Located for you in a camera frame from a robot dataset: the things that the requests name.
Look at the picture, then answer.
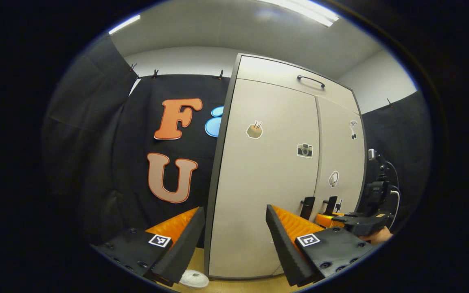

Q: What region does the white round floor disc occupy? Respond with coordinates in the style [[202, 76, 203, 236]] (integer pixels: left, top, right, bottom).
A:
[[179, 270, 210, 289]]

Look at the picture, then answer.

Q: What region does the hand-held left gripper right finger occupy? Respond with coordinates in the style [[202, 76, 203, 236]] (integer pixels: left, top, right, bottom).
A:
[[265, 205, 381, 287]]

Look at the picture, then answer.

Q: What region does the cabinet door with camera sticker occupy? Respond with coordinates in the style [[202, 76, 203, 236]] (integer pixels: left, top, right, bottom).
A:
[[209, 79, 320, 278]]

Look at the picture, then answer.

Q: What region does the black backdrop cloth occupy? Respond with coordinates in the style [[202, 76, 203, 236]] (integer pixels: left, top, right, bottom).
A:
[[112, 74, 232, 249], [361, 90, 434, 232], [41, 35, 139, 245]]

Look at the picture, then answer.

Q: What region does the ceiling light panel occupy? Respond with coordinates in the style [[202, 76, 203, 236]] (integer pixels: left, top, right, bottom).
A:
[[108, 14, 141, 35], [259, 0, 340, 27]]

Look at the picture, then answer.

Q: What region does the beige cabinet drawer front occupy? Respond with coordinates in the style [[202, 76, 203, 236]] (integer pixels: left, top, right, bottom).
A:
[[237, 55, 360, 115]]

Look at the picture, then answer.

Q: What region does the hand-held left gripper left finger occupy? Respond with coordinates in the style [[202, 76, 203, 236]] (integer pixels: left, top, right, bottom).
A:
[[90, 207, 206, 287]]

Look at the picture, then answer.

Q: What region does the cabinet door with bird sticker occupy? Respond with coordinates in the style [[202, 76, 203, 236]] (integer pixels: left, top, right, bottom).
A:
[[314, 96, 366, 222]]

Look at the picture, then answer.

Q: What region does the beige double-door shoe cabinet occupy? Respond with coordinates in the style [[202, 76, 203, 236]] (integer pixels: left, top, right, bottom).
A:
[[204, 53, 367, 280]]

